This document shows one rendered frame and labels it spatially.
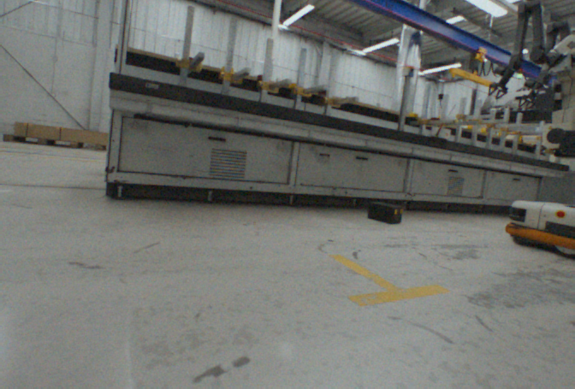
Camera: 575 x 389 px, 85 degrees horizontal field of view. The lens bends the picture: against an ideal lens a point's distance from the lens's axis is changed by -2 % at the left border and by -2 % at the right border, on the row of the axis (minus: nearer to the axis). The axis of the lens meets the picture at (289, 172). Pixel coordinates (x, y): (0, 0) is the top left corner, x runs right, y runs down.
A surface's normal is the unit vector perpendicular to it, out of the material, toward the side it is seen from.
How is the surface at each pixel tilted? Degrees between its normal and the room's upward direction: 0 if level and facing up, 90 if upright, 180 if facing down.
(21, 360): 0
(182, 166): 90
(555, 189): 90
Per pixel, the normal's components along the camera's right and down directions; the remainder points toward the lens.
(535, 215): -0.87, -0.08
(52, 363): 0.12, -0.99
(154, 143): 0.47, 0.11
